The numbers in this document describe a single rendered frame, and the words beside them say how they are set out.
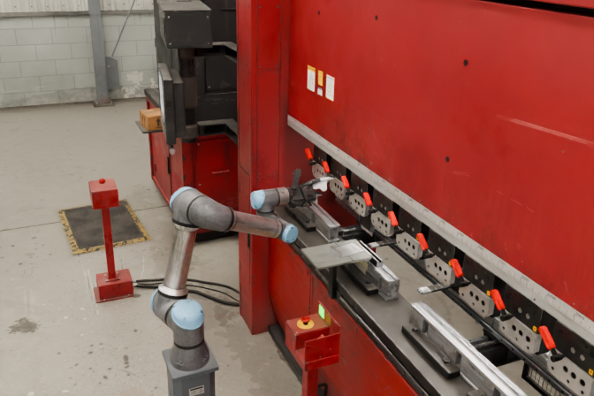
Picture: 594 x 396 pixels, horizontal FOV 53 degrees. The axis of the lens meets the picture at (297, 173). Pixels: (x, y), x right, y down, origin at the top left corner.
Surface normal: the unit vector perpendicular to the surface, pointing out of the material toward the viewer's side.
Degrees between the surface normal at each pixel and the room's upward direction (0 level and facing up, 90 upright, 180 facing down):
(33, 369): 0
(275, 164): 90
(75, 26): 90
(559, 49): 90
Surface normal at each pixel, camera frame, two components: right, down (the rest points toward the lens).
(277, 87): 0.40, 0.34
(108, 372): 0.03, -0.93
